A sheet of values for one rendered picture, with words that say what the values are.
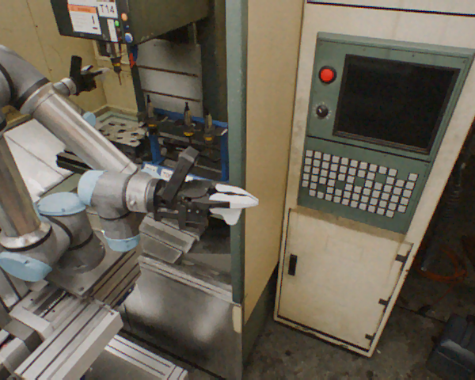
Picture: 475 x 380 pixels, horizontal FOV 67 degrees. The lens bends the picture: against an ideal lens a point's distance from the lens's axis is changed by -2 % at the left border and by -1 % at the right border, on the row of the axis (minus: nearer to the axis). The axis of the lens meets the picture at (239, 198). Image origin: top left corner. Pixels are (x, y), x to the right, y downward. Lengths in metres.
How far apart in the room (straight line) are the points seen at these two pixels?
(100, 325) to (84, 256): 0.21
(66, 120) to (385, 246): 1.31
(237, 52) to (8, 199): 0.60
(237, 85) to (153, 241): 1.15
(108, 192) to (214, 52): 1.66
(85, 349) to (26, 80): 0.70
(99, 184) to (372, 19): 0.92
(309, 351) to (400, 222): 1.11
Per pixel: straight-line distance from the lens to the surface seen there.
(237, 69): 0.91
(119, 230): 0.82
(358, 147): 1.36
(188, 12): 2.04
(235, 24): 0.89
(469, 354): 2.29
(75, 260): 1.18
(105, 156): 0.89
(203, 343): 1.92
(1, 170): 0.90
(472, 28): 1.26
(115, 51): 2.02
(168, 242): 1.86
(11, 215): 0.95
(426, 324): 2.65
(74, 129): 0.89
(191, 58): 2.34
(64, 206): 1.08
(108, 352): 2.16
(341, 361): 2.34
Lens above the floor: 2.01
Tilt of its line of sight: 38 degrees down
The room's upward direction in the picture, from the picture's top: straight up
